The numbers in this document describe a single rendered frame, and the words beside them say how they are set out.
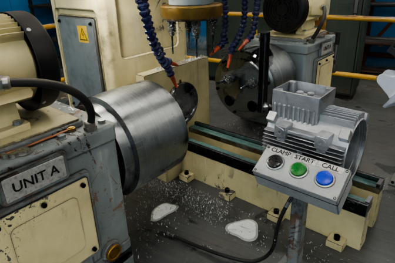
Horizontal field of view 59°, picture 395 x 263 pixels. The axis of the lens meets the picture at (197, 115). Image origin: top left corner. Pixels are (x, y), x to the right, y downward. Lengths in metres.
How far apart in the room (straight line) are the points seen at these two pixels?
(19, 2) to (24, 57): 6.04
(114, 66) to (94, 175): 0.49
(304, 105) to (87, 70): 0.69
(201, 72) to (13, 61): 0.72
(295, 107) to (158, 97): 0.33
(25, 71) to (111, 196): 0.29
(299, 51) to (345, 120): 0.57
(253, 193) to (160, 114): 0.37
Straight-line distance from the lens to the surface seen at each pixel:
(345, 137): 0.82
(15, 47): 0.66
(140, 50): 1.18
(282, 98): 0.88
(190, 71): 1.18
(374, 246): 0.99
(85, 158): 0.67
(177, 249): 0.91
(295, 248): 0.82
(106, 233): 0.78
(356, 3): 4.02
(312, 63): 1.43
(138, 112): 0.79
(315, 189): 0.67
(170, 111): 0.83
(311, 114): 0.86
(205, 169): 1.10
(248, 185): 1.02
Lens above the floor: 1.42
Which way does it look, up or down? 22 degrees down
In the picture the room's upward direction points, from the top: 2 degrees counter-clockwise
